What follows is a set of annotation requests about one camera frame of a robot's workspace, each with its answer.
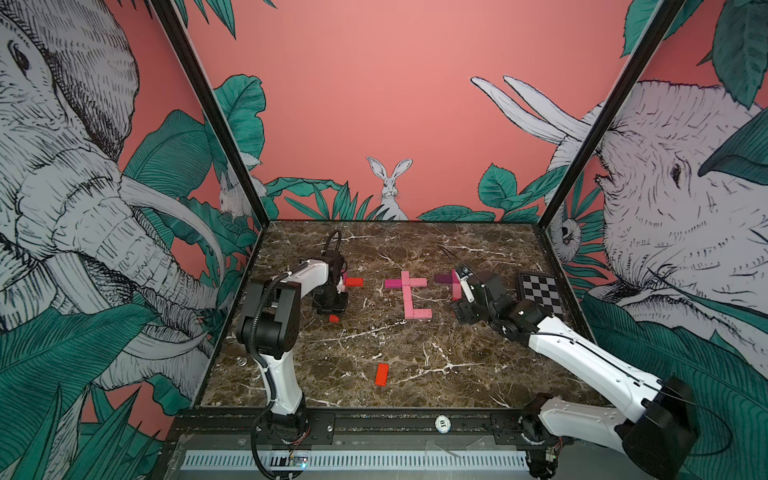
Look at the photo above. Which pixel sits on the black corner frame post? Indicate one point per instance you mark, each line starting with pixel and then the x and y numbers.
pixel 168 15
pixel 659 23

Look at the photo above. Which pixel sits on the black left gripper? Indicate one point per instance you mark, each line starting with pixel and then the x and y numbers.
pixel 338 309

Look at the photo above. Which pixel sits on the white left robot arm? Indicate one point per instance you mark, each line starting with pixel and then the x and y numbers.
pixel 269 328

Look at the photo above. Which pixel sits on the black right corner frame post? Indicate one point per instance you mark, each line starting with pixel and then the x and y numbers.
pixel 659 23

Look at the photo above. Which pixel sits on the checkerboard calibration plate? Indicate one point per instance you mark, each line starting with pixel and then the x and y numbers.
pixel 542 289

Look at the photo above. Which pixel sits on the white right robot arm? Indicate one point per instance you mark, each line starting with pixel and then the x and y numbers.
pixel 651 421

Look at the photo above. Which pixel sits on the pink row block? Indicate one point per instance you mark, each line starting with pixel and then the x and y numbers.
pixel 407 296
pixel 408 309
pixel 422 314

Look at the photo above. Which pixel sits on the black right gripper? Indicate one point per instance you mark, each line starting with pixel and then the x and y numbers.
pixel 461 308

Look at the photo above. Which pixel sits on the black front frame rail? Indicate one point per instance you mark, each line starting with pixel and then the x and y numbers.
pixel 323 425

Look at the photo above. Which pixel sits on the white slotted cable duct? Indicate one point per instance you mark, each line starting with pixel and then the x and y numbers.
pixel 349 460

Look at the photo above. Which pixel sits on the red row block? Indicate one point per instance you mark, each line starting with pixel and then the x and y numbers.
pixel 381 376

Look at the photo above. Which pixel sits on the black left corner frame post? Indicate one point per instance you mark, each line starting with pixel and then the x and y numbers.
pixel 168 15

